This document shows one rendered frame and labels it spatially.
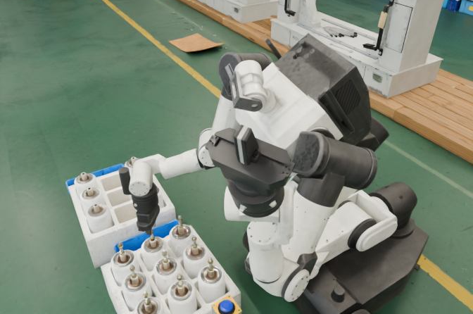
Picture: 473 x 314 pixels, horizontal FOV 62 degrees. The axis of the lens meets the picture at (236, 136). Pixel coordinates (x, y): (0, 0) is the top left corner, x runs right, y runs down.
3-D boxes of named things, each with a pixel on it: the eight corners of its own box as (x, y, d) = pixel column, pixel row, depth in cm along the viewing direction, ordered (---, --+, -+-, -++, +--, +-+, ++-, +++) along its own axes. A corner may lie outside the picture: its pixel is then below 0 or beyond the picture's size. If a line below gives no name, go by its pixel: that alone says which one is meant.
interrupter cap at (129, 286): (144, 291, 133) (144, 290, 133) (122, 292, 133) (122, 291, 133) (148, 272, 139) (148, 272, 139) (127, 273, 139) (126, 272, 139)
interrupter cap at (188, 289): (172, 304, 129) (172, 303, 129) (167, 285, 135) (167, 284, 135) (195, 297, 132) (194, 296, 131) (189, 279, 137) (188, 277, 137)
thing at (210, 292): (218, 320, 143) (217, 291, 133) (195, 310, 147) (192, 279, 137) (229, 299, 151) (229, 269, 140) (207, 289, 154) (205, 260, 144)
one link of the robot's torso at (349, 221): (350, 191, 161) (255, 225, 137) (389, 222, 147) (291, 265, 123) (341, 220, 169) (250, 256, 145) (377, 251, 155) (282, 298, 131)
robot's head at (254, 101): (267, 73, 93) (237, 66, 90) (273, 100, 87) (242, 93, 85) (255, 91, 97) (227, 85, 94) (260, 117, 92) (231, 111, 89)
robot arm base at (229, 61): (243, 74, 128) (260, 46, 122) (267, 101, 123) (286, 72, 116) (210, 76, 117) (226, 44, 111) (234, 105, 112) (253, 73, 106)
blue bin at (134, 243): (179, 236, 186) (177, 218, 179) (189, 252, 178) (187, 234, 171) (117, 262, 173) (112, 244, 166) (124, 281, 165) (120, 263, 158)
